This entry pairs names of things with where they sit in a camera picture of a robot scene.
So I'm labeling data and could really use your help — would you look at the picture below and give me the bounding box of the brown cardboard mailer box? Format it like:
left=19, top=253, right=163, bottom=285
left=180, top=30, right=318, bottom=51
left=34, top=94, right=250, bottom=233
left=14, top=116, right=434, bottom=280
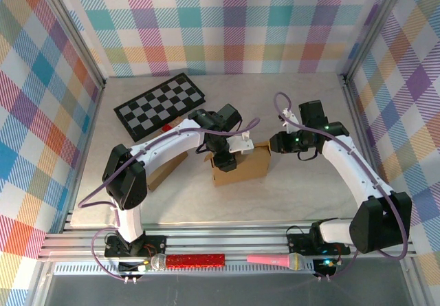
left=146, top=150, right=189, bottom=193
left=210, top=140, right=272, bottom=187

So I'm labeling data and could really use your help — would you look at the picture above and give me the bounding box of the black grey chessboard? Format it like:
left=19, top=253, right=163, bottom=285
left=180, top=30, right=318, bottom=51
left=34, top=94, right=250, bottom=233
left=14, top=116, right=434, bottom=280
left=113, top=72, right=206, bottom=141

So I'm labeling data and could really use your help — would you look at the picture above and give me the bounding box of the red glitter toy microphone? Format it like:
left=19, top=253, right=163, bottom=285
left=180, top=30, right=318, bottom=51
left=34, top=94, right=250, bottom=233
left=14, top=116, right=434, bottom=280
left=150, top=252, right=226, bottom=272

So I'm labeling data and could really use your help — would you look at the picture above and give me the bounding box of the pink toy microphone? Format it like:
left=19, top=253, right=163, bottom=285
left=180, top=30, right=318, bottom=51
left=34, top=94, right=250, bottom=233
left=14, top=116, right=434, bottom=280
left=246, top=252, right=306, bottom=272

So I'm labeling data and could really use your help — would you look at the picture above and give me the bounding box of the black electronics board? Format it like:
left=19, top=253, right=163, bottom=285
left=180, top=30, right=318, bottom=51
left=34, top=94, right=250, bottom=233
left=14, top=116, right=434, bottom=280
left=118, top=258, right=152, bottom=275
left=313, top=256, right=338, bottom=278

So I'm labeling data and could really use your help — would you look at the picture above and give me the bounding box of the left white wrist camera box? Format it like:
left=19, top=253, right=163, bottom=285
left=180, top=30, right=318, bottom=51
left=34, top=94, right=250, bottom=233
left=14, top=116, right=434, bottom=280
left=228, top=129, right=255, bottom=155

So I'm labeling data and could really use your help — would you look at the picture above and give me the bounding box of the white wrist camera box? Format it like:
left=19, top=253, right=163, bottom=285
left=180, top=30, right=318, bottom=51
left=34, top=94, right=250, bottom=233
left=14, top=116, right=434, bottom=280
left=278, top=107, right=299, bottom=129
left=228, top=129, right=255, bottom=155

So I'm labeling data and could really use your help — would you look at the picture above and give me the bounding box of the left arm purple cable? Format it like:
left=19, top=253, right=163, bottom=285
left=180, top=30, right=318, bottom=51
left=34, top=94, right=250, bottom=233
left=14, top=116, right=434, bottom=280
left=78, top=116, right=261, bottom=282

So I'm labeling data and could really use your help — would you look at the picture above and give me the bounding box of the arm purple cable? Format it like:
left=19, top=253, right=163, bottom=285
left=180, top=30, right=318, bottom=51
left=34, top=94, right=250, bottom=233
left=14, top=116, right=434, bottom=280
left=273, top=92, right=410, bottom=282
left=78, top=116, right=261, bottom=282

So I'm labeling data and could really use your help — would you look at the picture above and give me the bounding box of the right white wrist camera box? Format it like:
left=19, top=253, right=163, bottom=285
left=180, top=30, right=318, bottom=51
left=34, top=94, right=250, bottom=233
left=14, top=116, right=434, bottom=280
left=278, top=107, right=299, bottom=129

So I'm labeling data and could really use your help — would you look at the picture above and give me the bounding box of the aluminium side rail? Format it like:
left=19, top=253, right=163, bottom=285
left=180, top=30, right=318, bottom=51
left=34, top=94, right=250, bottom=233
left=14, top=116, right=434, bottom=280
left=340, top=74, right=397, bottom=230
left=60, top=84, right=106, bottom=234

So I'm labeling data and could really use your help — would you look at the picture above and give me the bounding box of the aluminium rail base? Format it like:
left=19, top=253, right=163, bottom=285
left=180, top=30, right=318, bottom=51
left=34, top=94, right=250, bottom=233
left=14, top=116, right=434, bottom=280
left=37, top=220, right=419, bottom=262

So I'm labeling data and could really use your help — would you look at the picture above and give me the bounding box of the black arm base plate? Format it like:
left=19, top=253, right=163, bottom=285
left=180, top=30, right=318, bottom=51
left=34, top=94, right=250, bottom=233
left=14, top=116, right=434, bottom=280
left=286, top=226, right=351, bottom=256
left=104, top=234, right=168, bottom=259

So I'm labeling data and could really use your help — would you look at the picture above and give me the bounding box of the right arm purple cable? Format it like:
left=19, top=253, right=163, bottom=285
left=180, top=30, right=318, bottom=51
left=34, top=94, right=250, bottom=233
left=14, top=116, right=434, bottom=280
left=273, top=92, right=410, bottom=282

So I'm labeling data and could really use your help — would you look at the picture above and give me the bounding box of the aluminium frame post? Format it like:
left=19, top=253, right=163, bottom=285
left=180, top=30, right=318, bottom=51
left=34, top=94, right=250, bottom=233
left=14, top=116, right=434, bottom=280
left=32, top=0, right=107, bottom=90
left=340, top=0, right=412, bottom=83

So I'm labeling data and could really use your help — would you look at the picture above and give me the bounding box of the white slotted cable duct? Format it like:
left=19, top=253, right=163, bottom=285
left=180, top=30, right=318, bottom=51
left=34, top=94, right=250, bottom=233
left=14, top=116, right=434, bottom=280
left=53, top=263, right=316, bottom=276

